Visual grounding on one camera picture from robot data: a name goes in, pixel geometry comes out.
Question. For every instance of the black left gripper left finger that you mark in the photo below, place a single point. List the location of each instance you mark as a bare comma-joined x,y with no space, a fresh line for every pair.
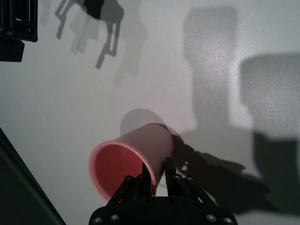
136,187

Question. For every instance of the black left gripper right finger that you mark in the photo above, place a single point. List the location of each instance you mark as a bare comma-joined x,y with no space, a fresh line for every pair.
178,187

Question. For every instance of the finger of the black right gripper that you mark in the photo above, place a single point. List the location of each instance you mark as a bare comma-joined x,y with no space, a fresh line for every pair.
11,50

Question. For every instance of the pink plastic cup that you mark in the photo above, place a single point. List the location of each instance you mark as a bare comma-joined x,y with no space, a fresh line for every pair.
140,143

